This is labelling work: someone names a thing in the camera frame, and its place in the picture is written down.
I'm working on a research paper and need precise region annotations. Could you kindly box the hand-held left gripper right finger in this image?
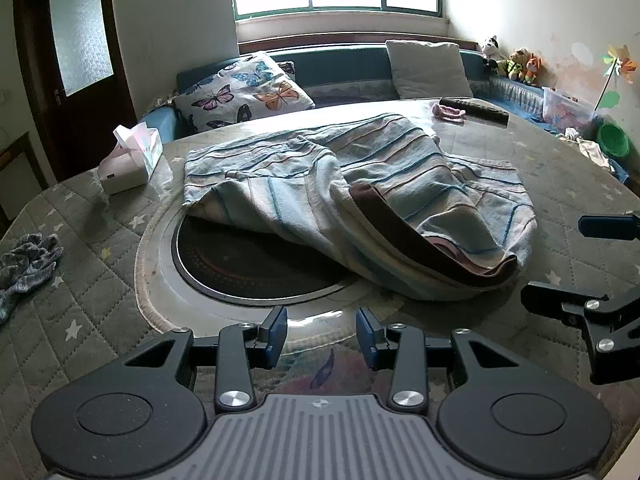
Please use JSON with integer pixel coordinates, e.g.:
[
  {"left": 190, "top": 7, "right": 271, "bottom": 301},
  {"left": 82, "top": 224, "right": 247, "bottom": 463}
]
[{"left": 355, "top": 306, "right": 525, "bottom": 416}]

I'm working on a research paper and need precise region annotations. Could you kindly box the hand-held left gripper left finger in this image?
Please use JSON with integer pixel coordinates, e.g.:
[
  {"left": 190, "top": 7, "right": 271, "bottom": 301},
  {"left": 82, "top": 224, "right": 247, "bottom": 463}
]
[{"left": 120, "top": 306, "right": 289, "bottom": 415}]

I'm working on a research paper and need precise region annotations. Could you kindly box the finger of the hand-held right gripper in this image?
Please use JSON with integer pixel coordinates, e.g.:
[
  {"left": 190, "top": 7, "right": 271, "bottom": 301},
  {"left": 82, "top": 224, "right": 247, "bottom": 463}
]
[
  {"left": 520, "top": 281, "right": 640, "bottom": 386},
  {"left": 578, "top": 214, "right": 640, "bottom": 240}
]

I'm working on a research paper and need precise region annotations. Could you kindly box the striped blue towel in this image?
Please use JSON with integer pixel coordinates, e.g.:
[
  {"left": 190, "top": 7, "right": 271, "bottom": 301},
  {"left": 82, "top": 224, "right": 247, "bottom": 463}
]
[{"left": 182, "top": 112, "right": 538, "bottom": 302}]

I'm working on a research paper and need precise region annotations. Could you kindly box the black round table insert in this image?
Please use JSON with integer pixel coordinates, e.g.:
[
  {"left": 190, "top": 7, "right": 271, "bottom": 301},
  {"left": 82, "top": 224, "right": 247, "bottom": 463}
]
[{"left": 171, "top": 215, "right": 358, "bottom": 308}]

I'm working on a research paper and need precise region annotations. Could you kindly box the white crumpled cloth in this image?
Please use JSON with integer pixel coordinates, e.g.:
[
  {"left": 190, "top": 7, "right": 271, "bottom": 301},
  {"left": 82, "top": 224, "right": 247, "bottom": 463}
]
[{"left": 564, "top": 127, "right": 613, "bottom": 168}]

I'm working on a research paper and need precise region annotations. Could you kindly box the green plastic basin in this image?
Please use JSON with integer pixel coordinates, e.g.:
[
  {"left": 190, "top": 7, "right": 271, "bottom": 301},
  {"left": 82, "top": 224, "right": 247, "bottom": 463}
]
[{"left": 597, "top": 122, "right": 632, "bottom": 158}]

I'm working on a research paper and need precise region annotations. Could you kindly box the clear plastic storage box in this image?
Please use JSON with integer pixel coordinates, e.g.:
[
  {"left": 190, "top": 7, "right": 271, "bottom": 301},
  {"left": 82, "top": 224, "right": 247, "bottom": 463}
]
[{"left": 541, "top": 86, "right": 601, "bottom": 133}]

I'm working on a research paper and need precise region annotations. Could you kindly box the colourful pinwheel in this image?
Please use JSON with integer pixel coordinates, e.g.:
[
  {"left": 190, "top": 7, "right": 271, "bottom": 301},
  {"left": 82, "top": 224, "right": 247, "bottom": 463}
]
[{"left": 592, "top": 44, "right": 640, "bottom": 111}]

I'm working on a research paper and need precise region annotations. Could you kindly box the black remote control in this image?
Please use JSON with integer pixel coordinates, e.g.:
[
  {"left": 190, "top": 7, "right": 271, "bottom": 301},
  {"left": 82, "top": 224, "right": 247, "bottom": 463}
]
[{"left": 439, "top": 97, "right": 510, "bottom": 126}]

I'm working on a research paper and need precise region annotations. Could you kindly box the orange plush toy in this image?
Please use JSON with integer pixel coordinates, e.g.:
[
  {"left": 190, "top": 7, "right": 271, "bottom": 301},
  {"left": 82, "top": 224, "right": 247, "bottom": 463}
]
[{"left": 522, "top": 52, "right": 546, "bottom": 87}]

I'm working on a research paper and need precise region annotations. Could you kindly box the black white plush toy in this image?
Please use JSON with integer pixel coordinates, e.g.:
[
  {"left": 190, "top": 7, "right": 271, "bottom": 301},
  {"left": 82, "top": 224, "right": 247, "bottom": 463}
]
[{"left": 481, "top": 36, "right": 508, "bottom": 73}]

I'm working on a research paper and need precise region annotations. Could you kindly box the white tissue box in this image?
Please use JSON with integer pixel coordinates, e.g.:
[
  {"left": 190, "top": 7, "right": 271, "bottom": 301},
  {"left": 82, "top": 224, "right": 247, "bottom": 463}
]
[{"left": 97, "top": 124, "right": 164, "bottom": 196}]

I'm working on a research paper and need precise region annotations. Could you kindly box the plain grey pillow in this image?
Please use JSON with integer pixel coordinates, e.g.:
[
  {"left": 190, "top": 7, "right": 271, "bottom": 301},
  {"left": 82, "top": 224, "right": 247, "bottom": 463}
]
[{"left": 385, "top": 39, "right": 475, "bottom": 100}]

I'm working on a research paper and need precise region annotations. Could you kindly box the butterfly print pillow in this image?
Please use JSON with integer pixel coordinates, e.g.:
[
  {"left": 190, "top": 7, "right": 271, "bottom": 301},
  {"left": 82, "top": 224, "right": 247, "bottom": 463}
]
[{"left": 172, "top": 52, "right": 317, "bottom": 133}]

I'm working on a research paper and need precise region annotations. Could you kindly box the blue grey crumpled cloth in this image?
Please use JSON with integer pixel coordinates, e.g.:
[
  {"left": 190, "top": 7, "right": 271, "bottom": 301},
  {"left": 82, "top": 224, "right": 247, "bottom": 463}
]
[{"left": 0, "top": 232, "right": 65, "bottom": 326}]

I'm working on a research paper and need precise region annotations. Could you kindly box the blue sofa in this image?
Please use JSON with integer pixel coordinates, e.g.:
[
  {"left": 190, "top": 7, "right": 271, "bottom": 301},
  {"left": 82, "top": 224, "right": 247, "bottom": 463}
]
[{"left": 137, "top": 42, "right": 633, "bottom": 188}]

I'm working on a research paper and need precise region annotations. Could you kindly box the dark wooden door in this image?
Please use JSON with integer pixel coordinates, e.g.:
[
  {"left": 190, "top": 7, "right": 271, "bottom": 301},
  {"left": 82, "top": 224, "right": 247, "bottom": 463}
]
[{"left": 12, "top": 0, "right": 138, "bottom": 183}]

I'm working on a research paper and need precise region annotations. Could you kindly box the pink hair tie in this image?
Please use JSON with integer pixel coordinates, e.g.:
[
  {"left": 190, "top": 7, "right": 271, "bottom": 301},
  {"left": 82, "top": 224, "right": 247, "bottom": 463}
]
[{"left": 432, "top": 102, "right": 467, "bottom": 123}]

